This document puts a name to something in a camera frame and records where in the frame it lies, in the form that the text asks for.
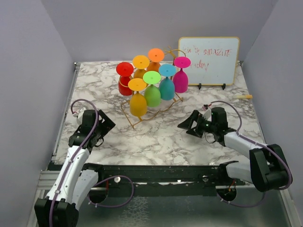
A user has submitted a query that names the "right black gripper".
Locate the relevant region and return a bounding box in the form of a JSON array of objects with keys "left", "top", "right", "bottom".
[{"left": 178, "top": 110, "right": 217, "bottom": 138}]

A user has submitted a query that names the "yellow wine glass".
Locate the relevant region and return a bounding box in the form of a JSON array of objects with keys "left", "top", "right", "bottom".
[{"left": 128, "top": 78, "right": 147, "bottom": 117}]

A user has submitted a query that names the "green wine glass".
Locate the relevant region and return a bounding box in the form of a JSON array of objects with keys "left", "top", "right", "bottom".
[{"left": 143, "top": 71, "right": 161, "bottom": 107}]

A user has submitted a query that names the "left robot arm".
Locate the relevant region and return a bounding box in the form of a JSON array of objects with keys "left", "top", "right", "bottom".
[{"left": 34, "top": 110, "right": 115, "bottom": 227}]

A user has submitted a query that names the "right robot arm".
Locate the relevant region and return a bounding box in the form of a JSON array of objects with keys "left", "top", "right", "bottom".
[{"left": 178, "top": 107, "right": 293, "bottom": 192}]

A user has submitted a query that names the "teal wine glass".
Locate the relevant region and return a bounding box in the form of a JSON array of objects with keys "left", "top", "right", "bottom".
[{"left": 159, "top": 64, "right": 176, "bottom": 101}]

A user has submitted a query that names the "magenta wine glass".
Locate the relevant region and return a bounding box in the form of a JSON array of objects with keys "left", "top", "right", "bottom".
[{"left": 172, "top": 56, "right": 191, "bottom": 93}]

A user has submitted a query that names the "red wine glass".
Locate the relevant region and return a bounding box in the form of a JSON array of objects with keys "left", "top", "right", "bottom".
[{"left": 116, "top": 62, "right": 134, "bottom": 96}]

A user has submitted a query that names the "amber wine glass rear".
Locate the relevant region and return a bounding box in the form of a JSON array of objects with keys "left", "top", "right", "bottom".
[{"left": 133, "top": 55, "right": 150, "bottom": 79}]

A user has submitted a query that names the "orange wine glass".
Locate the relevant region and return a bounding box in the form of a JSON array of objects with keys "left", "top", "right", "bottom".
[{"left": 147, "top": 48, "right": 165, "bottom": 72}]

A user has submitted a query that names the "whiteboard marker pen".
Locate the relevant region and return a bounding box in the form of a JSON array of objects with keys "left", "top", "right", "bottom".
[{"left": 232, "top": 95, "right": 253, "bottom": 99}]

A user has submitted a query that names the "small whiteboard with writing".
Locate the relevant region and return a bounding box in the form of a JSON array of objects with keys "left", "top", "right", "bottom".
[{"left": 178, "top": 37, "right": 240, "bottom": 86}]

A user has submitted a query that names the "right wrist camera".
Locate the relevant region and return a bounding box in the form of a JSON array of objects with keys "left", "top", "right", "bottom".
[{"left": 202, "top": 104, "right": 212, "bottom": 121}]

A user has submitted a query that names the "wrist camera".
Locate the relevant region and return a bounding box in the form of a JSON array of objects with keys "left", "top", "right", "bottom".
[
  {"left": 202, "top": 104, "right": 212, "bottom": 121},
  {"left": 72, "top": 107, "right": 87, "bottom": 125}
]

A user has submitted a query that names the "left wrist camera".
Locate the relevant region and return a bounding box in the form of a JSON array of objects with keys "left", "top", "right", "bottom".
[{"left": 72, "top": 107, "right": 87, "bottom": 125}]

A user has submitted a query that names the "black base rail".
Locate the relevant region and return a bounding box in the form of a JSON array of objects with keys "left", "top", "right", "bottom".
[{"left": 47, "top": 163, "right": 247, "bottom": 198}]

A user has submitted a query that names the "gold wire glass rack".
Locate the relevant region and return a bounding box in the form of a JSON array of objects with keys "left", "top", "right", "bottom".
[{"left": 120, "top": 48, "right": 186, "bottom": 128}]

